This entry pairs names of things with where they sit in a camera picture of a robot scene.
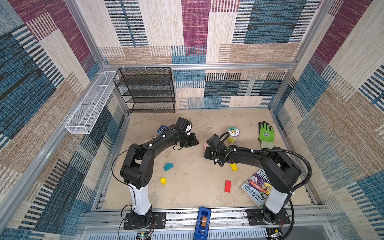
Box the yellow rectangular wood block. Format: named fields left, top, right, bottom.
left=230, top=164, right=238, bottom=171

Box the red wood block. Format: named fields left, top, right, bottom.
left=224, top=180, right=232, bottom=193

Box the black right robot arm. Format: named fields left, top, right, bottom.
left=204, top=135, right=307, bottom=214

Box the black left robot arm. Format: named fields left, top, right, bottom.
left=120, top=117, right=199, bottom=217

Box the teal wood block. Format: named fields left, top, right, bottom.
left=164, top=163, right=174, bottom=172

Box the sunflower seed can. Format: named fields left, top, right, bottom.
left=227, top=127, right=240, bottom=144

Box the blue treehouse paperback book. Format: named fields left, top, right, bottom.
left=155, top=125, right=169, bottom=137

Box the green black work glove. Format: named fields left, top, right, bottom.
left=259, top=121, right=275, bottom=150

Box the black wire mesh shelf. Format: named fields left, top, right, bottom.
left=115, top=67, right=176, bottom=114

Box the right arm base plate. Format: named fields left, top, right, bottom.
left=245, top=208, right=291, bottom=226

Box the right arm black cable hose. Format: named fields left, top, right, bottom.
left=213, top=131, right=313, bottom=240

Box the blue tool on rail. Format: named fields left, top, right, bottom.
left=193, top=207, right=212, bottom=240

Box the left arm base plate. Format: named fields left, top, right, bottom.
left=123, top=212, right=167, bottom=230

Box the white wire mesh basket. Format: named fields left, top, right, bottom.
left=65, top=72, right=117, bottom=135

